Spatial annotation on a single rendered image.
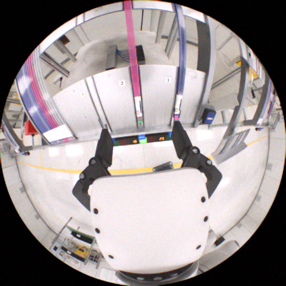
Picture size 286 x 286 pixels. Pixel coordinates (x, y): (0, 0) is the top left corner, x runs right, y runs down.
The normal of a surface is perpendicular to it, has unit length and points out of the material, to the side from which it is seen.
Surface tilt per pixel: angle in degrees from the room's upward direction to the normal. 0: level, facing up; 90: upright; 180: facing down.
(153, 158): 0
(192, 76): 48
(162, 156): 0
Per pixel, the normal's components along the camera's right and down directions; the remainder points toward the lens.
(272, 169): -0.99, 0.11
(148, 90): 0.09, 0.78
